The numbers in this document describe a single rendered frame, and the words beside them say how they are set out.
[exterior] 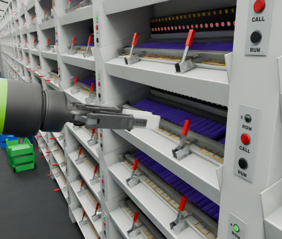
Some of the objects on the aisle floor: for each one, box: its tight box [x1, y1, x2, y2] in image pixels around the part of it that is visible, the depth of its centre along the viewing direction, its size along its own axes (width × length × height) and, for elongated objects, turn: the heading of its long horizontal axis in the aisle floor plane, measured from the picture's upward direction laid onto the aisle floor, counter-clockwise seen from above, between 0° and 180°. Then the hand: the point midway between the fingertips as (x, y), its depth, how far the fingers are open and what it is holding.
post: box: [217, 0, 282, 239], centre depth 54 cm, size 20×9×175 cm, turn 117°
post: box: [92, 0, 154, 239], centre depth 113 cm, size 20×9×175 cm, turn 117°
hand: (141, 119), depth 60 cm, fingers open, 3 cm apart
